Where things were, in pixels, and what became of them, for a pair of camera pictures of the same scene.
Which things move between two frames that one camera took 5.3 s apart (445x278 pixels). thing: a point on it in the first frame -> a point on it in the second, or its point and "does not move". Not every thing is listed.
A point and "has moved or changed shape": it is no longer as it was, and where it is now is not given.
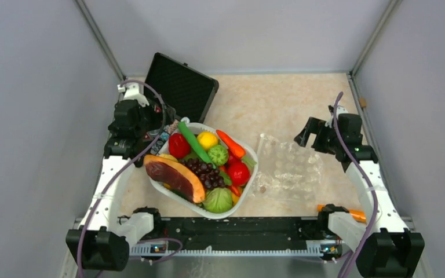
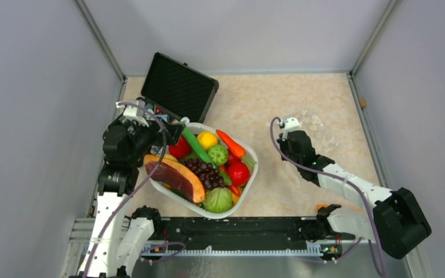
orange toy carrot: x=236 y=149 does not move
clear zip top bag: x=287 y=171 has moved or changed shape
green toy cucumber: x=196 y=145 does not move
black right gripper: x=317 y=126 -> x=283 y=142
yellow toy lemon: x=207 y=139 does not move
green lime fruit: x=218 y=154 does not move
